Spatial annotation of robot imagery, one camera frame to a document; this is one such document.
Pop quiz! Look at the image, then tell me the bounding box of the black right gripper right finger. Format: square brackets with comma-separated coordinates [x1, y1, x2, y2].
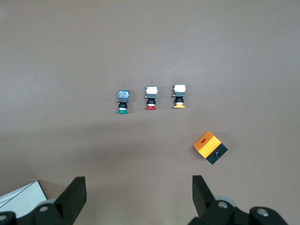
[188, 175, 290, 225]

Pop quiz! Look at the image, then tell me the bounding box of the red push button switch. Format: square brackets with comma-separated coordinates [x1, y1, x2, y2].
[144, 85, 158, 111]

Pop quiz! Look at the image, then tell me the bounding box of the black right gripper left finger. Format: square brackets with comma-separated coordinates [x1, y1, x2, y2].
[0, 176, 87, 225]

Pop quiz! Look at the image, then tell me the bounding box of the white drawer cabinet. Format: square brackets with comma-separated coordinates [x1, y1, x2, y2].
[0, 180, 49, 218]

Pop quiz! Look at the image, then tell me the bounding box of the yellow push button switch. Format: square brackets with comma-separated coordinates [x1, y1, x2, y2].
[172, 83, 187, 109]

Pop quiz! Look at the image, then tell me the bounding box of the yellow and black button box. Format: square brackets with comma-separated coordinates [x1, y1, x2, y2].
[193, 131, 229, 165]

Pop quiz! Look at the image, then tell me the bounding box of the green push button switch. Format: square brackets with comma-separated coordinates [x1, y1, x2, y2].
[116, 89, 131, 115]

